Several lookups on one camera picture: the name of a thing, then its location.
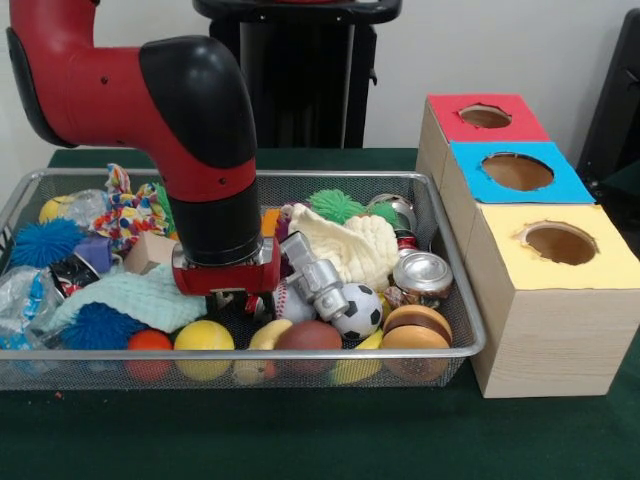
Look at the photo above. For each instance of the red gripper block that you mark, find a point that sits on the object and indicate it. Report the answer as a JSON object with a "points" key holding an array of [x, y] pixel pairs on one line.
{"points": [[225, 280]]}

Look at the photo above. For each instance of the yellow plush toy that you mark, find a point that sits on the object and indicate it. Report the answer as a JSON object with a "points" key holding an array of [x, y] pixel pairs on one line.
{"points": [[267, 335]]}

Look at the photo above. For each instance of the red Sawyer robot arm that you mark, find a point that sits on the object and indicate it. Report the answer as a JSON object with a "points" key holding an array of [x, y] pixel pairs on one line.
{"points": [[150, 100]]}

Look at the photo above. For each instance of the wooden box with three holes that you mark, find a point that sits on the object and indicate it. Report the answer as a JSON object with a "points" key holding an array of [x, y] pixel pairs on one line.
{"points": [[550, 340]]}

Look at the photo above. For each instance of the white baseball toy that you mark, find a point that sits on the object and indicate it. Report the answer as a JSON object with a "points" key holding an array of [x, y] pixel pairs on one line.
{"points": [[295, 307]]}

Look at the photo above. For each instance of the brown ball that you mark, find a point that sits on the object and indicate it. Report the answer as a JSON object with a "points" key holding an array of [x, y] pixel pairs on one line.
{"points": [[307, 336]]}

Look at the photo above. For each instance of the silver robot figure toy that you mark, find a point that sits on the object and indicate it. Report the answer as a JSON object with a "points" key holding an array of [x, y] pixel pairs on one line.
{"points": [[315, 280]]}

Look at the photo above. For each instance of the wooden cube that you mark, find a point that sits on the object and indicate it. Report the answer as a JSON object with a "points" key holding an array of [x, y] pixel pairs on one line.
{"points": [[150, 252]]}

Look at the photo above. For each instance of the mint green knitted cloth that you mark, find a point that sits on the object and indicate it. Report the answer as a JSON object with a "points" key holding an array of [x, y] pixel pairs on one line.
{"points": [[135, 297]]}

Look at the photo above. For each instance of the black and white soccer ball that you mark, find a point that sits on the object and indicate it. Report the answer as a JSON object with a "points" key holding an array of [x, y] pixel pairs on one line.
{"points": [[360, 312]]}

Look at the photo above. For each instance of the cream knitted cloth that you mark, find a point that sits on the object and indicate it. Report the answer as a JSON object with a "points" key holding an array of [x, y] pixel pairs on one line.
{"points": [[350, 245]]}

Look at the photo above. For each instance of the dark green table cloth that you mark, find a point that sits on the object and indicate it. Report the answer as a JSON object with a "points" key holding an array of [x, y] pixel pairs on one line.
{"points": [[625, 200], [300, 435]]}

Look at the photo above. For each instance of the wooden toy hamburger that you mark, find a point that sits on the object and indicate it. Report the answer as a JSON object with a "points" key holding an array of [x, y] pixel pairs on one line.
{"points": [[417, 327]]}

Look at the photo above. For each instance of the crushed silver drink can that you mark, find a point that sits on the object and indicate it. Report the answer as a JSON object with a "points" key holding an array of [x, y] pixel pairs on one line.
{"points": [[422, 272]]}

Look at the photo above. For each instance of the blue spiky rubber ball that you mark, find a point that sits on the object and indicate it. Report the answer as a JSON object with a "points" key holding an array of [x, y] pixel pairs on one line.
{"points": [[42, 242]]}

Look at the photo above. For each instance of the black flat panel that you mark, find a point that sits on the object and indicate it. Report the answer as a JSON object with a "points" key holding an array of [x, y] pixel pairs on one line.
{"points": [[620, 100]]}

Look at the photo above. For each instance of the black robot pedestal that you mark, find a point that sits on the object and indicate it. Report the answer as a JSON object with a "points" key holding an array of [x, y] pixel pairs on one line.
{"points": [[310, 75]]}

